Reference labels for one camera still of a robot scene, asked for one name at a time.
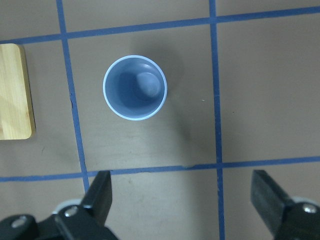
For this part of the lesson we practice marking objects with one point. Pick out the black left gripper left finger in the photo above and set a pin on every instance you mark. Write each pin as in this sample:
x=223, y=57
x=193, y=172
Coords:
x=96, y=203

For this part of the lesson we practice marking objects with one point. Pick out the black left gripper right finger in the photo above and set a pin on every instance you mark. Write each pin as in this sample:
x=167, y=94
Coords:
x=270, y=200

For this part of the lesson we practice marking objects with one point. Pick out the light blue plastic cup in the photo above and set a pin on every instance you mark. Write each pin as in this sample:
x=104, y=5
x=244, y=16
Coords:
x=135, y=88

